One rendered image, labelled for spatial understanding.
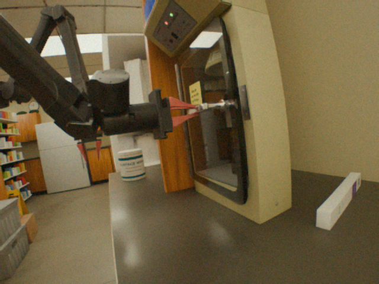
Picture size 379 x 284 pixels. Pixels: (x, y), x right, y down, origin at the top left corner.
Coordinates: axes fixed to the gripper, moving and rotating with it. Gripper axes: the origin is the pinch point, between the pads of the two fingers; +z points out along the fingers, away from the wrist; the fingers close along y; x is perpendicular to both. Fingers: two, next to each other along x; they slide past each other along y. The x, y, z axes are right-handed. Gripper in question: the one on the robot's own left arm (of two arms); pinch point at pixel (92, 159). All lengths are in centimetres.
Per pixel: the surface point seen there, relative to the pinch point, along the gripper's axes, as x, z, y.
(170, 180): -9.2, 11.3, 26.5
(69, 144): 442, -3, -97
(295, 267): -59, 15, 28
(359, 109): -52, -7, 77
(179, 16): -33, -35, 27
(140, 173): 21.0, 12.9, 19.8
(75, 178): 441, 84, -97
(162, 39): -19.8, -35.6, 26.3
